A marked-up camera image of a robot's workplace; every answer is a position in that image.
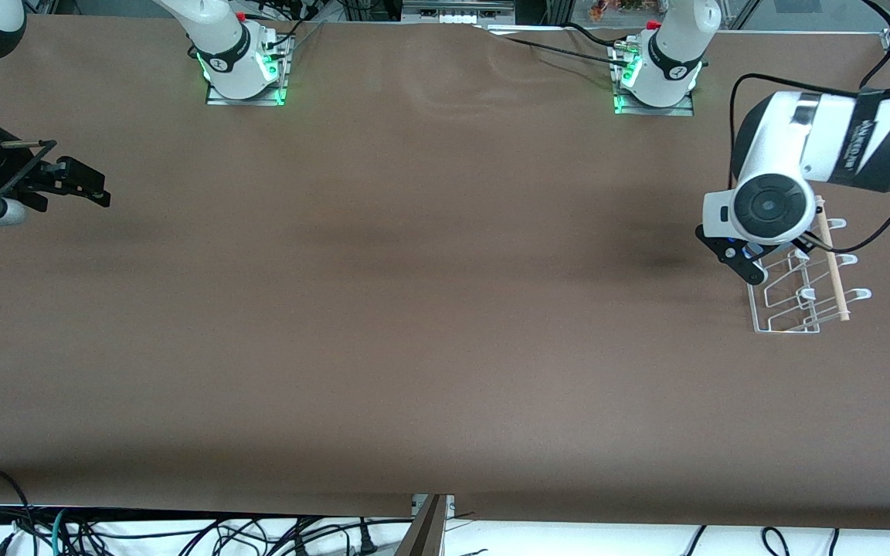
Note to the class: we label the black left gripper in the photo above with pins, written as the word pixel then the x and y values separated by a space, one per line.
pixel 804 244

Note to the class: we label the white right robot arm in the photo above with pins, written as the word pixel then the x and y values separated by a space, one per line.
pixel 221 46

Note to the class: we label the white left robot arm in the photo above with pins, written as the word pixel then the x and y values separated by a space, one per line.
pixel 823 147

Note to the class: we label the red orange leafy object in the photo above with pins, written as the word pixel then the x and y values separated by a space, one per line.
pixel 623 6

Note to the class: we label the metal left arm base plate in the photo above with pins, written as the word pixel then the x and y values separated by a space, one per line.
pixel 653 111

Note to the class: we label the aluminium frame with sockets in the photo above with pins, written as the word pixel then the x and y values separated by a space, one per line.
pixel 456 6

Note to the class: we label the metal table frame bracket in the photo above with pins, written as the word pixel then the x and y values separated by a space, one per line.
pixel 426 529

